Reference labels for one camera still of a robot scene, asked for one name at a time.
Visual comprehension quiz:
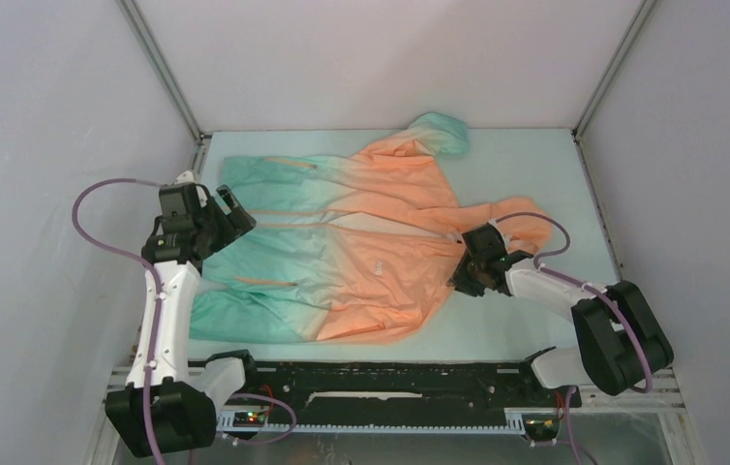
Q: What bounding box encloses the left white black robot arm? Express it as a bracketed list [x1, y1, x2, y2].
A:
[105, 181, 260, 460]

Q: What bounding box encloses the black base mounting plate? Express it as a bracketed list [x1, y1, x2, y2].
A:
[217, 361, 582, 434]

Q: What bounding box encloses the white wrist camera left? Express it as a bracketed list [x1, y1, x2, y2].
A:
[173, 170, 200, 186]

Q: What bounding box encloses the light foam table mat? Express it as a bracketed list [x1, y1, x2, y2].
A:
[153, 128, 645, 364]

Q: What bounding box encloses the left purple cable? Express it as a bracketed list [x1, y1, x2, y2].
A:
[72, 178, 299, 465]

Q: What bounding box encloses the aluminium frame rail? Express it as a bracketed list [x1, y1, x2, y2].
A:
[82, 365, 706, 465]

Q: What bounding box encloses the teal and orange gradient jacket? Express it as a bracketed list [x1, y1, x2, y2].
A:
[188, 111, 554, 347]

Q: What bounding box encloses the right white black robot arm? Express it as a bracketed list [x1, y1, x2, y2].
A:
[449, 224, 674, 405]

